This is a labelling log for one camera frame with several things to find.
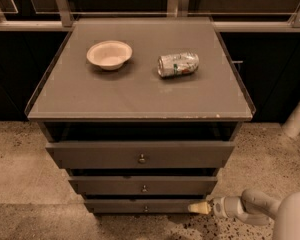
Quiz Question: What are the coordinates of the grey bottom drawer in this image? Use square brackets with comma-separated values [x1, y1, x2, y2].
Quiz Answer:
[84, 198, 199, 214]

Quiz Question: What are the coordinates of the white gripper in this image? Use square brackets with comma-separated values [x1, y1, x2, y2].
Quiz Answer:
[188, 196, 244, 218]

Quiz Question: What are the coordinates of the grey drawer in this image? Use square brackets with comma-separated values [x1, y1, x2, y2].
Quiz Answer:
[84, 198, 199, 214]
[69, 176, 217, 195]
[46, 141, 234, 169]

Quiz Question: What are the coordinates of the metal railing frame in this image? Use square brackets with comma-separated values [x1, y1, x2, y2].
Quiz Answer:
[0, 0, 300, 32]

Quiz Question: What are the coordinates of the crushed soda can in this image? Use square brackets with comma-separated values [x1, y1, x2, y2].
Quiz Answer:
[158, 52, 199, 78]

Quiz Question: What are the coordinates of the grey middle drawer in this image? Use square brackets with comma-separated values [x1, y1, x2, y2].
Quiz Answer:
[69, 176, 217, 195]

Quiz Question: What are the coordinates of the grey drawer cabinet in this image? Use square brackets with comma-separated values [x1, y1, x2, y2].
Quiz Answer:
[26, 22, 255, 201]

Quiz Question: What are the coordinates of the grey top drawer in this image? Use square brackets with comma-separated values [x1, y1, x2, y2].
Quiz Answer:
[46, 141, 234, 169]

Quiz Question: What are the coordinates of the white paper bowl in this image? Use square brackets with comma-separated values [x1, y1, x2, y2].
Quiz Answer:
[86, 40, 132, 71]

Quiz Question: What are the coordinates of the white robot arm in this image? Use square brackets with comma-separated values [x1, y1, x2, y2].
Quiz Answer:
[188, 189, 300, 240]

